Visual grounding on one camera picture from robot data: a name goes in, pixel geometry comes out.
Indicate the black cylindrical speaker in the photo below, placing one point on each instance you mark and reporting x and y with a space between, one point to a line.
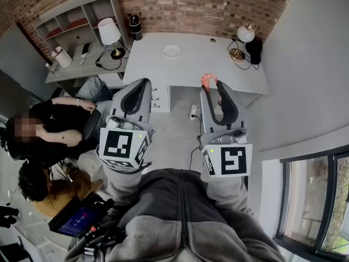
135 27

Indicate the white cylinder with red lid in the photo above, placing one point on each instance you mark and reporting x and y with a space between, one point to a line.
62 56

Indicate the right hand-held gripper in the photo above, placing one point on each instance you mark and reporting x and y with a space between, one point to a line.
231 160

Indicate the dark framed window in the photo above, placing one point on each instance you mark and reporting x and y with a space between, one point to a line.
313 206

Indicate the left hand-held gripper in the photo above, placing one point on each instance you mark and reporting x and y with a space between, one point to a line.
120 146

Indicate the white round plate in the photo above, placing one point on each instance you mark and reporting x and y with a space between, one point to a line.
172 51

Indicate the black monitor with blue screen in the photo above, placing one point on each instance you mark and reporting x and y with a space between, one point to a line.
76 220

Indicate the grey wooden side desk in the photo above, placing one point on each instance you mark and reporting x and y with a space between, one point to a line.
81 68

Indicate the white power strip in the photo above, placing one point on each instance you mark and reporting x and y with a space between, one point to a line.
193 112

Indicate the person's left forearm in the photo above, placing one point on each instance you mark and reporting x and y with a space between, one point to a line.
120 179

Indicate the white shade brass table lamp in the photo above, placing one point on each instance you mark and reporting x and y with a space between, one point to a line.
108 31

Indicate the grey wooden shelf unit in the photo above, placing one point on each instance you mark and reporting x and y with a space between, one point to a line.
76 23

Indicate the white smartphone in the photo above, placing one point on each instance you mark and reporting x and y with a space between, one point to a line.
85 48

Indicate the white drawer cabinet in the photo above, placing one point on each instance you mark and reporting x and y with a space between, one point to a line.
161 98

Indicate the person's grey fleece jacket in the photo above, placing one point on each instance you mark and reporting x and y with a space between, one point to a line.
177 222

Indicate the glass globe brass lamp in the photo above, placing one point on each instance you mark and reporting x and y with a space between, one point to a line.
245 34

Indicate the person's right forearm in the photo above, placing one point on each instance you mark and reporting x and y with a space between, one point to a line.
227 190

